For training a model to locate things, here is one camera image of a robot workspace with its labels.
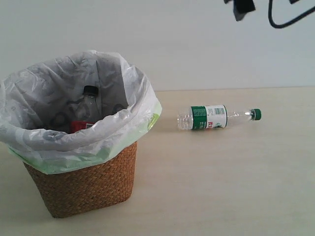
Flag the woven wicker waste basket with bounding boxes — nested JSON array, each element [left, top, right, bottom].
[[24, 143, 137, 218]]

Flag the green label clear bottle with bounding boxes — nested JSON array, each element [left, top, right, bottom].
[[177, 105, 262, 130]]

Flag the white green plastic bin liner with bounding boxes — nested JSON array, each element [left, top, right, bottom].
[[0, 50, 162, 175]]

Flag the red label clear bottle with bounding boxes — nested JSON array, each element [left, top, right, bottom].
[[70, 86, 101, 133]]

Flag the black cable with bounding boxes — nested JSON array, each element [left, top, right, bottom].
[[268, 0, 315, 29]]

